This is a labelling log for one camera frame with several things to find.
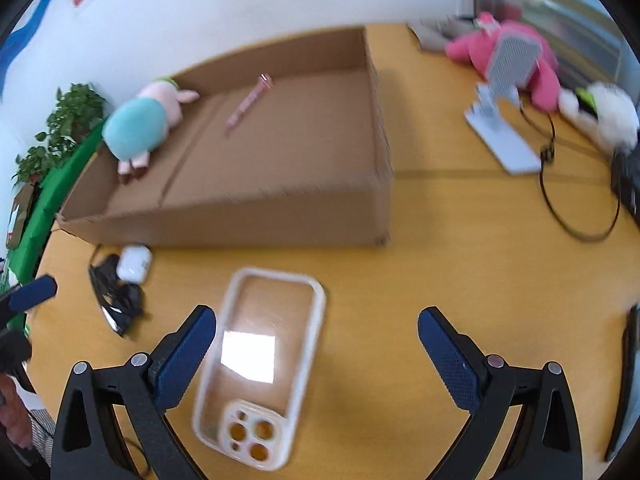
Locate white plush toy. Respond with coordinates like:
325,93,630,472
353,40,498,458
558,81,639,156

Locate person's left hand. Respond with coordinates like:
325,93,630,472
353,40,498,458
0,374,32,448

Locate white earbuds case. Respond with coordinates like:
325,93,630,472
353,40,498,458
116,245,152,285

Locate black sunglasses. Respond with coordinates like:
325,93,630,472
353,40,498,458
88,254,144,337

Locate black flat object right edge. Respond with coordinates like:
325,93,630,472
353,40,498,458
604,304,639,463

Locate black cable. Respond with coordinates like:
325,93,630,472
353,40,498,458
517,98,623,244

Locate shallow cardboard box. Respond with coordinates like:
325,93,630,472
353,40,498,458
58,27,393,247

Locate white phone stand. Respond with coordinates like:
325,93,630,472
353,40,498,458
463,29,545,176

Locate black device at table edge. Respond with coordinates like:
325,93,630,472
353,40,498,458
611,144,640,226

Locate teal pink plush toy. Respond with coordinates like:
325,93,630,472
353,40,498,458
102,78,200,184

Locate pink glitter pen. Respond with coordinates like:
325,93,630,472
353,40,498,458
224,74,273,136

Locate green cloth table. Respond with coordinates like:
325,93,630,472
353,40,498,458
4,118,109,331

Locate white clear phone case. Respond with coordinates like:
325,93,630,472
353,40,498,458
192,266,326,471

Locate grey folded cloth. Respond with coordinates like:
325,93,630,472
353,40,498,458
407,16,476,53

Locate green potted plant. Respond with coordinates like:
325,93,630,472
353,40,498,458
13,84,106,184

